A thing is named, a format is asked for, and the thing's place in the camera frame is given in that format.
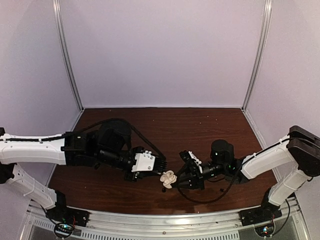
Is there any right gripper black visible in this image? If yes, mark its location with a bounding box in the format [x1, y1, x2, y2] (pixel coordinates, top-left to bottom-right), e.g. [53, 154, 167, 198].
[169, 161, 228, 191]

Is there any white earbud charging case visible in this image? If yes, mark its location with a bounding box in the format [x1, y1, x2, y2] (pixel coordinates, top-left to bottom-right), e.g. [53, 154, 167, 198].
[160, 170, 177, 189]

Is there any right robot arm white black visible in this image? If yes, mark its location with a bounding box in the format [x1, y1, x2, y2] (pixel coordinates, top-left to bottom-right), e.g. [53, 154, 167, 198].
[172, 125, 320, 221]

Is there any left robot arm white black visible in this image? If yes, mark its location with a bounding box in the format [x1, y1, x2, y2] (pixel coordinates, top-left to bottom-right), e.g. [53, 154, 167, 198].
[0, 118, 167, 222]

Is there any left circuit board with leds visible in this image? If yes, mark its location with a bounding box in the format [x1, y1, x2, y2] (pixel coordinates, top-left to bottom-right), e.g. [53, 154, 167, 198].
[53, 222, 75, 238]

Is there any circuit board with leds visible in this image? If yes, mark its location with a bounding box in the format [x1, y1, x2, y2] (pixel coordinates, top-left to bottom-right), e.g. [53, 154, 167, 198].
[254, 223, 275, 238]
[53, 222, 75, 238]

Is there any right circuit board with leds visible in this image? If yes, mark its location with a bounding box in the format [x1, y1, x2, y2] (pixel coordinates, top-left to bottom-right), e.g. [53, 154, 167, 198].
[254, 223, 275, 238]

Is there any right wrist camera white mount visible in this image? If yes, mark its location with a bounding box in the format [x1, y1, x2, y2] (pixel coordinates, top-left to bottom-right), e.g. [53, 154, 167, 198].
[179, 150, 202, 167]

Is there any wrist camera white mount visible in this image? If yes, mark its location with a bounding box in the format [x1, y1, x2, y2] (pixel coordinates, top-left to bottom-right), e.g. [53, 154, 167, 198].
[179, 150, 202, 167]
[131, 150, 167, 174]

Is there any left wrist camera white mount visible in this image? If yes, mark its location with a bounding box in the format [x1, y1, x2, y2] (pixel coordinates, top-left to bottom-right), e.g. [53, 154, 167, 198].
[131, 150, 167, 174]

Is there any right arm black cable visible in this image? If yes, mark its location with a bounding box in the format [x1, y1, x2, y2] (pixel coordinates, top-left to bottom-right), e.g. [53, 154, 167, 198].
[177, 156, 248, 203]

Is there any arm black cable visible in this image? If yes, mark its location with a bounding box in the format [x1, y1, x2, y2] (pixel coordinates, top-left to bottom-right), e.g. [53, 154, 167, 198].
[177, 156, 248, 203]
[0, 118, 168, 161]

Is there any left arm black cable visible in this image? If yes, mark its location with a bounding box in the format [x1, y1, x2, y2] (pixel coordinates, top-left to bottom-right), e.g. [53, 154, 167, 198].
[0, 118, 168, 161]

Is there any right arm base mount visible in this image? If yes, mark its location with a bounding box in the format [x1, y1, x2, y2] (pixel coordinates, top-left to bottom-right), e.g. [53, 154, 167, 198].
[239, 206, 283, 227]

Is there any front aluminium rail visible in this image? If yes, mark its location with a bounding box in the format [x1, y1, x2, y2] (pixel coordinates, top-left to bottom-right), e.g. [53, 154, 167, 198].
[18, 197, 311, 240]

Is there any right aluminium frame post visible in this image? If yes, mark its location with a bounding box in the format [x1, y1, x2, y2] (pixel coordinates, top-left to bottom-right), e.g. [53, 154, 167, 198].
[241, 0, 273, 112]

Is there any aluminium frame post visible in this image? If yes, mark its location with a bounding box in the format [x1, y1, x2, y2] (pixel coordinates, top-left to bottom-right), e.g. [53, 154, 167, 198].
[241, 0, 273, 112]
[52, 0, 84, 112]

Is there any left aluminium frame post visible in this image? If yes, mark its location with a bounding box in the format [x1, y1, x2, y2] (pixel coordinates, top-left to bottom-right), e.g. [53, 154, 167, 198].
[52, 0, 84, 112]

